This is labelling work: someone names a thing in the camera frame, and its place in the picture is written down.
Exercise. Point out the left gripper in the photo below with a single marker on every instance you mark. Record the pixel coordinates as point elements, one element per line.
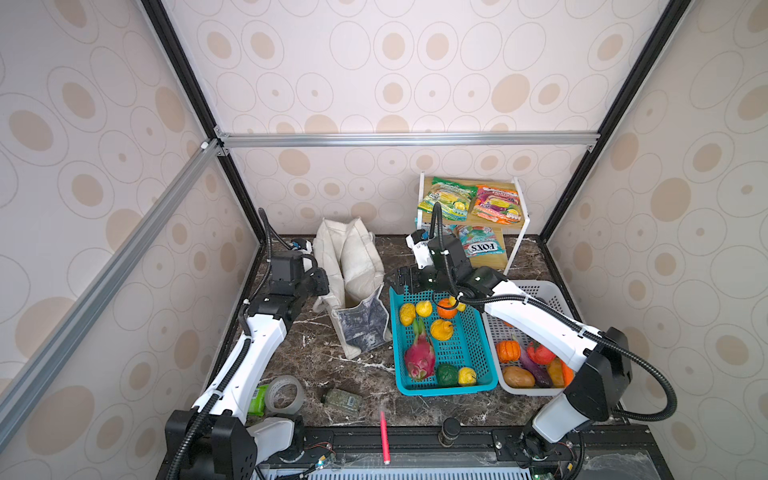
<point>321,279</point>

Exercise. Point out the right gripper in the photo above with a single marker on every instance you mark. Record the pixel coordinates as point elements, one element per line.
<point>410,271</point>

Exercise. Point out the yellow orange mango toy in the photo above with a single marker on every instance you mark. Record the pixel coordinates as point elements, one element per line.
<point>442,330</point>

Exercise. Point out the green snack packet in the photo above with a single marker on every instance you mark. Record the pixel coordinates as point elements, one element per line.
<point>456,199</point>

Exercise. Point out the white canvas grocery bag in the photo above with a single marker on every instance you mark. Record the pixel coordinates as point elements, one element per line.
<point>355,271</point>

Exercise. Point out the pink dragon fruit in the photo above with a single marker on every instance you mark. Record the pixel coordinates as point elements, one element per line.
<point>420,357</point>

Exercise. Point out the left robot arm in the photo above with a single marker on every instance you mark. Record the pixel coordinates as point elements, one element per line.
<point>210,440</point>

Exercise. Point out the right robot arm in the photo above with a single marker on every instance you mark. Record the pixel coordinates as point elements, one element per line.
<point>600,360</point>

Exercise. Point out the yellow fruit top right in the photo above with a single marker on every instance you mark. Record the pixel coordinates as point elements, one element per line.
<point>459,303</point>

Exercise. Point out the right Foxs candy packet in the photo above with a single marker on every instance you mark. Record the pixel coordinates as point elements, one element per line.
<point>478,240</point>

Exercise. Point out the orange fruit toy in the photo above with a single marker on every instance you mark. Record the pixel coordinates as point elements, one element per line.
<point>447,308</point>

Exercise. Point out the yellow lemon toy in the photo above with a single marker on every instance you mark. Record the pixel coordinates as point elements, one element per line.
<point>424,309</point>

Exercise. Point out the yellow corn toy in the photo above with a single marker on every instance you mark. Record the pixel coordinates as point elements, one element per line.
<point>407,314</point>

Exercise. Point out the white wooden shelf rack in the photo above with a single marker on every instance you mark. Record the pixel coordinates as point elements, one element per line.
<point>504,259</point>

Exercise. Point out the teal plastic basket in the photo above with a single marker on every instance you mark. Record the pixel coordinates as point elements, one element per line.
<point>468,347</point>

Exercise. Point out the pink orange snack packet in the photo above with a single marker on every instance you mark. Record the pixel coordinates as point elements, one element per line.
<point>497,205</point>

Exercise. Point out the orange pumpkin toy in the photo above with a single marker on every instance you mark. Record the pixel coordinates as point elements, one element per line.
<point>508,351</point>

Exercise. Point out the green bell pepper toy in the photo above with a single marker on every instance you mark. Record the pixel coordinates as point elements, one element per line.
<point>447,376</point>

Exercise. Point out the clear tape roll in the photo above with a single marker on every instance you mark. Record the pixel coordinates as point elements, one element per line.
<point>285,395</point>

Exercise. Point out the red tomato toy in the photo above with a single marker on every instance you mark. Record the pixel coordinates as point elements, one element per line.
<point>539,354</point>

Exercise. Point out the brown potato toy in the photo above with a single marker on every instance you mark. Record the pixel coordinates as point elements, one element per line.
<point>518,377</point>

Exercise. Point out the small glass jar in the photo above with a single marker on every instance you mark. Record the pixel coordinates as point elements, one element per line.
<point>342,400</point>

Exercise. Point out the green small packet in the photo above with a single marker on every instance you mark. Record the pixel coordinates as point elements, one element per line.
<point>257,405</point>

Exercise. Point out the purple eggplant toy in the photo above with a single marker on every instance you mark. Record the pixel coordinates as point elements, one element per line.
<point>541,376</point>

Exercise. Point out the horizontal aluminium bar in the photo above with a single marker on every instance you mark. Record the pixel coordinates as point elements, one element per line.
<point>227,141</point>

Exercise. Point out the orange carrot toy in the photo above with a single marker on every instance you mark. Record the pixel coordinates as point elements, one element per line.
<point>567,374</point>

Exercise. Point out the red pen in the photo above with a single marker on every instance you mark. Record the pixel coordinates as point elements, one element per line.
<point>386,455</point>

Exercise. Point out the left aluminium bar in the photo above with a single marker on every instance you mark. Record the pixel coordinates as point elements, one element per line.
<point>35,378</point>

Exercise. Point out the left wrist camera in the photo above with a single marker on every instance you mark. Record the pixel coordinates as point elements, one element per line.
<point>302,245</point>

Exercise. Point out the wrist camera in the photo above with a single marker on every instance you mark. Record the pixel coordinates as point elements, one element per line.
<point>418,243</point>
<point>302,245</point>

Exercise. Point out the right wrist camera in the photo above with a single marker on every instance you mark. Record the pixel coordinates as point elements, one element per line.
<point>418,243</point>

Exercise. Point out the black knob on rail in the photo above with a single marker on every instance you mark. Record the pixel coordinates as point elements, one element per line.
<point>449,433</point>

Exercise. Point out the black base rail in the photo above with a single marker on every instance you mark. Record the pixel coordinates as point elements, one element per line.
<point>598,452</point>

